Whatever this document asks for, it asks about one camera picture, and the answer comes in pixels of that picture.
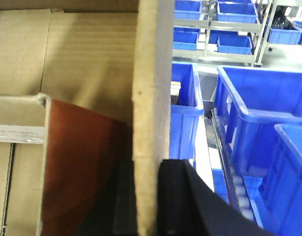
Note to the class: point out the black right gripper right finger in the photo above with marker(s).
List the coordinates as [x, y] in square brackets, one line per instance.
[186, 206]

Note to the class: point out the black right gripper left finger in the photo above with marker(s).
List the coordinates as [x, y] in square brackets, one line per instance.
[114, 211]

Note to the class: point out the small cardboard box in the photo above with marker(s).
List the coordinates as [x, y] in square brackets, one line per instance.
[48, 189]

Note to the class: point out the large brown cardboard box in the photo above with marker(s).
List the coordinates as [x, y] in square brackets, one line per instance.
[112, 57]

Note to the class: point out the blue plastic bin lower right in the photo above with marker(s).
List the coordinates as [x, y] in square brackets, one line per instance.
[281, 189]

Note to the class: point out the blue plastic bin near left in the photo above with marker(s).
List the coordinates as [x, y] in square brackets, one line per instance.
[186, 113]

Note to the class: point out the white label strip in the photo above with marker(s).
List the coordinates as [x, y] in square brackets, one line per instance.
[22, 134]

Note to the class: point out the large blue plastic bin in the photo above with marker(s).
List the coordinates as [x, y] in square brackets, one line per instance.
[249, 101]

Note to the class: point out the grey metal shelving rack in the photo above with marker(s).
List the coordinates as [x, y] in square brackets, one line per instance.
[234, 31]

